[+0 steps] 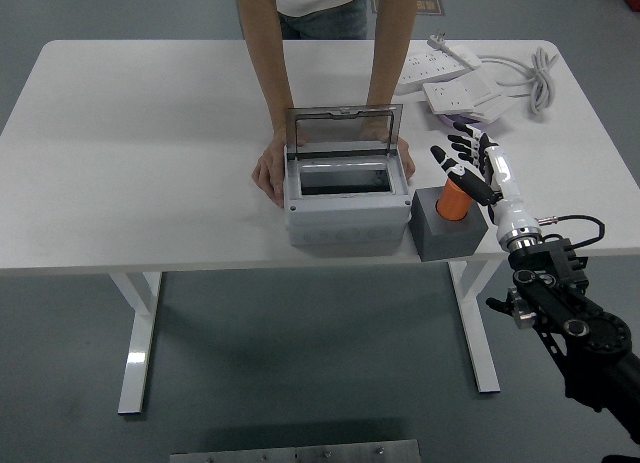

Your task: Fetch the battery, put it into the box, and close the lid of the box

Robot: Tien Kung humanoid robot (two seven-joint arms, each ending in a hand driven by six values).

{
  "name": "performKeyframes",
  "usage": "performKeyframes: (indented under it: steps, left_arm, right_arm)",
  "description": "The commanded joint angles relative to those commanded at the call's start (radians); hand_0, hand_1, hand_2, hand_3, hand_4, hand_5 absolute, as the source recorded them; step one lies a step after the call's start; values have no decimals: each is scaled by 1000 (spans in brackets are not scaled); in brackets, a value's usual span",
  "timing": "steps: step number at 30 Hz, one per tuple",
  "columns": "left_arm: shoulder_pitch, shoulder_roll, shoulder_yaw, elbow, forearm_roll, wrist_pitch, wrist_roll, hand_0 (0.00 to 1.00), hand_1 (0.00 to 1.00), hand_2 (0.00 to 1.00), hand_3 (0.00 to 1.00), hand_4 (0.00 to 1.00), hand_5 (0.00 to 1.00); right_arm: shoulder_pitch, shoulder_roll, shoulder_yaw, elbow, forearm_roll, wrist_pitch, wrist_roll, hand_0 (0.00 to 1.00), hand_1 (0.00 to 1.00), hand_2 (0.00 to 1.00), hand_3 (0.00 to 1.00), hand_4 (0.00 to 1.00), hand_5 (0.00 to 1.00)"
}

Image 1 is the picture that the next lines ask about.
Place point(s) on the orange cylindrical battery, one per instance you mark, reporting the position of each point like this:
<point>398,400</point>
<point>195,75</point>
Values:
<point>452,205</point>

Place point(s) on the grey metal plate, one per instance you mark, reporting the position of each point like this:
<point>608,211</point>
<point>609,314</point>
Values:
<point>295,454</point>

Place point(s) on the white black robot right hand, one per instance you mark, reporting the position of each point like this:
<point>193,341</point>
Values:
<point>515,213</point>

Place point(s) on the person's right hand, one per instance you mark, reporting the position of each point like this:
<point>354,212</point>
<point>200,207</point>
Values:
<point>270,173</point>

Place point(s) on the large white wall socket panel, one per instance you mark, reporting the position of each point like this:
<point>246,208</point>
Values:
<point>455,95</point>

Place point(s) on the long white power strip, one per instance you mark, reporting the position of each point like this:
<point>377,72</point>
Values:
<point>435,68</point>

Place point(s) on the white table leg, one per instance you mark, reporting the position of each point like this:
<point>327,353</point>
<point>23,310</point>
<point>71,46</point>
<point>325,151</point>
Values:
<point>137,343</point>
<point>482,343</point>

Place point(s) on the grey block battery holder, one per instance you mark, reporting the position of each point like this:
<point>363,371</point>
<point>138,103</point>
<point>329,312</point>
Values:
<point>445,243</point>

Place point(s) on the person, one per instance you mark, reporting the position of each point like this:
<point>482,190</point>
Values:
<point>322,8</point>

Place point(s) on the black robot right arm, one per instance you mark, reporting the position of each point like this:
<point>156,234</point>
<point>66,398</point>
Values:
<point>575,313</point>

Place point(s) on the person's right forearm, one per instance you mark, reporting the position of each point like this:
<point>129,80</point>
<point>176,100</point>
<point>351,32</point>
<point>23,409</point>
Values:
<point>267,58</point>

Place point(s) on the grey plastic electrical box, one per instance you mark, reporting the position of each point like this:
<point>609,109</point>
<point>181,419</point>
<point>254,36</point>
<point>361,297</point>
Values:
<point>345,218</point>

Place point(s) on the person's left forearm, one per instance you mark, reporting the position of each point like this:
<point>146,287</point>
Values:
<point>392,53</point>

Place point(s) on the transparent hinged box lid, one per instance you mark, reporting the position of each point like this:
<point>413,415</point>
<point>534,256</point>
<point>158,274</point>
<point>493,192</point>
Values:
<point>330,128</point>

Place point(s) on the brown floor sign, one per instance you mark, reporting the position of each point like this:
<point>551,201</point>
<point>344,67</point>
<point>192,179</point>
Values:
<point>432,3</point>

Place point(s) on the small white switch panel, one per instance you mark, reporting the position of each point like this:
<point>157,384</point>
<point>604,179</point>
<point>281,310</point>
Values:
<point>495,110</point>

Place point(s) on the purple round bowl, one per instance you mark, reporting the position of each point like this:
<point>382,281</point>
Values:
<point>457,119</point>

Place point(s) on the person's left hand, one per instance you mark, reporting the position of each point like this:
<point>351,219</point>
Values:
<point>407,158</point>

